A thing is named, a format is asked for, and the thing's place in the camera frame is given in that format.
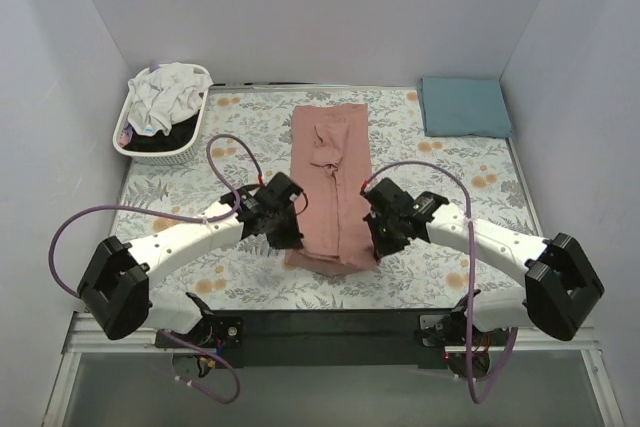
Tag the folded teal t shirt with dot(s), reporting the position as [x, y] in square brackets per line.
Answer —
[457, 107]

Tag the white crumpled garment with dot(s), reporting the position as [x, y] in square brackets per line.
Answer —
[169, 95]

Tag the black garment in basket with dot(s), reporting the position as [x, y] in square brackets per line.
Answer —
[180, 134]

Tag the pink printed t shirt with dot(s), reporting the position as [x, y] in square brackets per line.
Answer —
[330, 160]

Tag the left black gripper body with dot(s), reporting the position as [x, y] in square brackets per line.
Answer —
[282, 226]

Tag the floral table mat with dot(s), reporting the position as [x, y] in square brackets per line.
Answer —
[244, 133]

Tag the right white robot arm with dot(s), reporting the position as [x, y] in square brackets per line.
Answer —
[556, 286]

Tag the aluminium frame rail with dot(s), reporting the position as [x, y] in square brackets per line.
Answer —
[85, 336]

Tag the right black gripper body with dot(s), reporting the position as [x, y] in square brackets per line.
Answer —
[385, 235]

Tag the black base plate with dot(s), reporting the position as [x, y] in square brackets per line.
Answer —
[307, 338]

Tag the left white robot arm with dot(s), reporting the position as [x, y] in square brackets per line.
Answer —
[118, 286]

